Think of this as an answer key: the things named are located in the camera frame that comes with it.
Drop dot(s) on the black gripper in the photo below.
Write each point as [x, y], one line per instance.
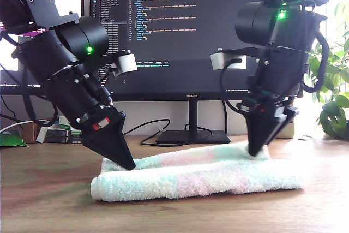
[280, 80]
[81, 94]

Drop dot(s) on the mint tea towel pink border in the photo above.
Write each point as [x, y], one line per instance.
[191, 181]

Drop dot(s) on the amber glass lamp beige base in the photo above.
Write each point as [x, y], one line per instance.
[290, 132]

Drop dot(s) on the white box with green label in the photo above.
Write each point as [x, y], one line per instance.
[75, 136]

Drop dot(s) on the small dark grey box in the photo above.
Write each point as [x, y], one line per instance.
[58, 133]
[56, 140]

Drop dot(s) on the green leafy houseplant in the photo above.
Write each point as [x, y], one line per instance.
[335, 107]

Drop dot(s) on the white box with blue edge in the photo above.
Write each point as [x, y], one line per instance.
[41, 136]

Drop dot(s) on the brown cardboard box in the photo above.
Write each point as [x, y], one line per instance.
[30, 134]

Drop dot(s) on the green plastic packet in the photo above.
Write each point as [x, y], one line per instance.
[11, 140]

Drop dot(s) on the black Huawei monitor on stand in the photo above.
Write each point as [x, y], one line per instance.
[177, 39]

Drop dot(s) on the black monitor with purple window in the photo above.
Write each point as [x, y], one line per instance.
[9, 61]

